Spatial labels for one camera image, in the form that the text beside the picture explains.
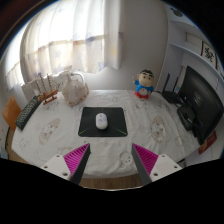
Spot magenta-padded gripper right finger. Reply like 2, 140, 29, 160
131, 142, 184, 186

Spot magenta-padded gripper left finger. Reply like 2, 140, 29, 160
40, 143, 92, 186

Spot white cartoon-print computer mouse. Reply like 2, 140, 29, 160
95, 112, 109, 130

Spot black mouse pad green lines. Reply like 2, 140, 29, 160
77, 106, 129, 138

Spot white cartoon-print tablecloth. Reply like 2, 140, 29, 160
11, 89, 201, 178

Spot red printed packet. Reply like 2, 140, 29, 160
198, 130, 218, 155

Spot black router with antennas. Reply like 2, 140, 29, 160
161, 73, 183, 105

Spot black keyboard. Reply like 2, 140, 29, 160
14, 95, 43, 131

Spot wooden model sailing ship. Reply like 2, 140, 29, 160
28, 73, 63, 106

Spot cartoon boy figurine clock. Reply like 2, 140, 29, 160
133, 68, 155, 100

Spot black computer monitor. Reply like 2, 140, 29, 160
176, 65, 224, 146

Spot orange wooden chair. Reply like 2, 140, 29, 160
1, 95, 23, 132

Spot white sheer printed curtain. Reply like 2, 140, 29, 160
6, 0, 121, 89

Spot framed calligraphy picture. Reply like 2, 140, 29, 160
200, 40, 218, 64

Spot white wall shelf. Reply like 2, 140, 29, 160
166, 6, 224, 78

